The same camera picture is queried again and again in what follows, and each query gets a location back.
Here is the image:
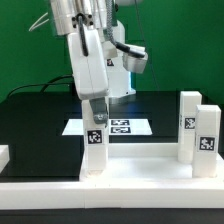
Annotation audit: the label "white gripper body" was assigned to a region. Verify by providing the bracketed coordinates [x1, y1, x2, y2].
[67, 28, 109, 100]

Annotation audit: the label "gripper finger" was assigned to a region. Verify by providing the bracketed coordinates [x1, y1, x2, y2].
[90, 98, 108, 124]

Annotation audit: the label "white desk top tray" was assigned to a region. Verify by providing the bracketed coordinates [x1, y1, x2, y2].
[78, 143, 224, 184]

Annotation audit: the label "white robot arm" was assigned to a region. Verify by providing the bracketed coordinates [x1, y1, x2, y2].
[49, 0, 145, 126]

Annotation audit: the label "white marker tag plate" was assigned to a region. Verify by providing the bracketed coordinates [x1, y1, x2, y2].
[62, 119, 152, 136]

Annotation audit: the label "white front obstacle bar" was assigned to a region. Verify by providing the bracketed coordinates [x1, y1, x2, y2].
[0, 181, 224, 210]

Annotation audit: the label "white obstacle bar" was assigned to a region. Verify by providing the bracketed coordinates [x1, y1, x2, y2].
[0, 145, 10, 173]
[0, 181, 224, 210]

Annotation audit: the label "white left obstacle bar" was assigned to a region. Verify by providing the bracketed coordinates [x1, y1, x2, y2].
[0, 145, 10, 173]

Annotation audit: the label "black cable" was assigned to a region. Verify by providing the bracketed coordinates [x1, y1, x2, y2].
[6, 74, 74, 99]

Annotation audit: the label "white cables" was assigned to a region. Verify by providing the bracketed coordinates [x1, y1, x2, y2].
[28, 11, 51, 33]

